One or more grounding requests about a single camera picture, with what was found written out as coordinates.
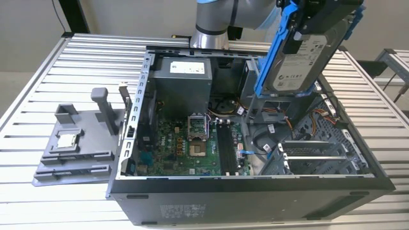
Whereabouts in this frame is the CPU socket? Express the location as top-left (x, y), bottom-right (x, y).
top-left (187, 141), bottom-right (207, 159)

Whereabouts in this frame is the yellow black wire bundle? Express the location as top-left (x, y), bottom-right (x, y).
top-left (206, 99), bottom-right (249, 118)

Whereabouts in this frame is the orange yellow power wire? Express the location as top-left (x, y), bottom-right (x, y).
top-left (313, 108), bottom-right (348, 129)

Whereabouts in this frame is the green motherboard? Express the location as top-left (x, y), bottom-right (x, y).
top-left (137, 112), bottom-right (253, 177)

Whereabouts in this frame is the hard disk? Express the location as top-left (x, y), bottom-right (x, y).
top-left (253, 0), bottom-right (366, 99)

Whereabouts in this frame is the black RAM slot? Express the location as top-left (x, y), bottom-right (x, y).
top-left (215, 119), bottom-right (231, 177)
top-left (225, 119), bottom-right (239, 177)

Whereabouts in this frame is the grey power supply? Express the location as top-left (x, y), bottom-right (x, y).
top-left (149, 57), bottom-right (213, 115)

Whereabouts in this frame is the black wire white label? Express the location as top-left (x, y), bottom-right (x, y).
top-left (250, 124), bottom-right (278, 144)
top-left (251, 142), bottom-right (275, 160)

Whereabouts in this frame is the metal drive cage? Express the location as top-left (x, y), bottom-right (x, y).
top-left (238, 57), bottom-right (322, 120)

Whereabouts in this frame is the thin black wall cable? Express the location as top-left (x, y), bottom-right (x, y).
top-left (51, 0), bottom-right (69, 33)

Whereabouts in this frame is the black case fan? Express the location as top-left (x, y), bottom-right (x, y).
top-left (137, 79), bottom-right (158, 147)

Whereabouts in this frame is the dark RAM stick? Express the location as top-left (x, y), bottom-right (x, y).
top-left (53, 155), bottom-right (95, 163)
top-left (50, 169), bottom-right (91, 176)

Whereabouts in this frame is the black background post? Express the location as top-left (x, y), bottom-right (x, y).
top-left (58, 0), bottom-right (91, 34)

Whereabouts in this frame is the black open PC case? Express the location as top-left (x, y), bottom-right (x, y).
top-left (105, 45), bottom-right (396, 226)

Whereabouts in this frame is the graphics card with metal bracket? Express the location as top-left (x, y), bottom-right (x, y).
top-left (114, 81), bottom-right (134, 144)

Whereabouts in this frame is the metal socket cover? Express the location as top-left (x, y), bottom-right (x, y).
top-left (186, 112), bottom-right (210, 142)

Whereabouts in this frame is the metal disk bay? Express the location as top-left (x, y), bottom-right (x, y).
top-left (259, 140), bottom-right (358, 175)

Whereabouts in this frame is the metal slat side table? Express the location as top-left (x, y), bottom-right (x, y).
top-left (372, 47), bottom-right (409, 101)

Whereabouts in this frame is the silver CPU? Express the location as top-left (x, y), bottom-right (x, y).
top-left (55, 134), bottom-right (78, 149)

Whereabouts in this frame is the grey parts rack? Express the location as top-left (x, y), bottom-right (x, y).
top-left (30, 87), bottom-right (129, 187)

